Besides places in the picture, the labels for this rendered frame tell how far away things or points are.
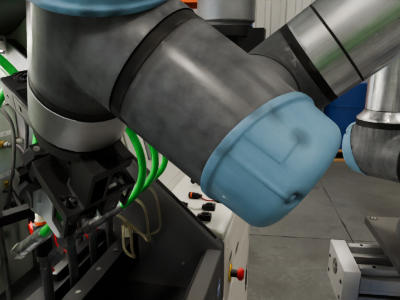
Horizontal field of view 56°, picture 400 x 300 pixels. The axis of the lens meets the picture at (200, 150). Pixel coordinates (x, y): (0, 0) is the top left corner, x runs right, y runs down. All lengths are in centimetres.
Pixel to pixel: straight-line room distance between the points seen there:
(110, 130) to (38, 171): 10
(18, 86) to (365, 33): 31
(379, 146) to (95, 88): 73
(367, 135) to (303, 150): 70
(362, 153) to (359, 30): 61
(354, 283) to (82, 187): 65
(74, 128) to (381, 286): 73
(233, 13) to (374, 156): 51
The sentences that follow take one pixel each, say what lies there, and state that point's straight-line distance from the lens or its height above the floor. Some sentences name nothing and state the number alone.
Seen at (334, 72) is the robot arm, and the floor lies 140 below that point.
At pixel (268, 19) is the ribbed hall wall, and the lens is 704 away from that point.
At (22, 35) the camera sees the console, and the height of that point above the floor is 146.
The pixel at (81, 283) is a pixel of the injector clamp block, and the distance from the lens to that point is 82.
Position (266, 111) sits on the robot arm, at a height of 139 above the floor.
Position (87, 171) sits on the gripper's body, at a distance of 30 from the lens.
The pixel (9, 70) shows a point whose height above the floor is 140.
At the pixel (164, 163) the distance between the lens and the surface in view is 82.
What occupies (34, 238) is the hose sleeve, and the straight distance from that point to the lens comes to 54.
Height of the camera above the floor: 142
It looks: 15 degrees down
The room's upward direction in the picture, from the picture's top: straight up
